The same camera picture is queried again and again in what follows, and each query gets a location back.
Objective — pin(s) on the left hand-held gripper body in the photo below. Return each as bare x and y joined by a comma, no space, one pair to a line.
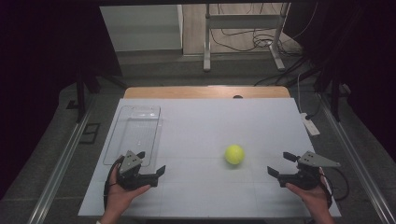
130,163

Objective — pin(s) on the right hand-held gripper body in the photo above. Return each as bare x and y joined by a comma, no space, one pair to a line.
306,177

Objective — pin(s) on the clear plastic container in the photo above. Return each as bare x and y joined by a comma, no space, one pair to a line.
137,130

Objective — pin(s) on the yellow tennis ball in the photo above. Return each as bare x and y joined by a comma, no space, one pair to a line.
234,154

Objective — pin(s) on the person's right hand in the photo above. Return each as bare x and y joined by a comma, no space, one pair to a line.
313,199

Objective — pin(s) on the person's left hand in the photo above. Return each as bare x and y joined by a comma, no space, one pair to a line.
120,199

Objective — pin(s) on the white power strip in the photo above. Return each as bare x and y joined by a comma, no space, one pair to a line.
310,124

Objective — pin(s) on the white foam board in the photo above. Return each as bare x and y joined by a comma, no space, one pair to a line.
218,130

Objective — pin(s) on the black metal stand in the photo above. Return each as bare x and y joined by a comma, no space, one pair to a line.
81,93
334,93

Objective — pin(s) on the small black round grommet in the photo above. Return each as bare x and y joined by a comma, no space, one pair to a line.
237,96

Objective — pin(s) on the dark curtain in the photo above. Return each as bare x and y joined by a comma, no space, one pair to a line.
367,62
37,77

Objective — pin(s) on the white cabinet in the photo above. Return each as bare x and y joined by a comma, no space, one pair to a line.
140,28

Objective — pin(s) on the black rectangular floor frame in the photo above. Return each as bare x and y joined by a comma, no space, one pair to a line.
90,133

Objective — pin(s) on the aluminium rail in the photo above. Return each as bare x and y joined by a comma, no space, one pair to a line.
358,161
62,168

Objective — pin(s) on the white metal desk frame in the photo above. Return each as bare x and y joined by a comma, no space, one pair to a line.
243,21

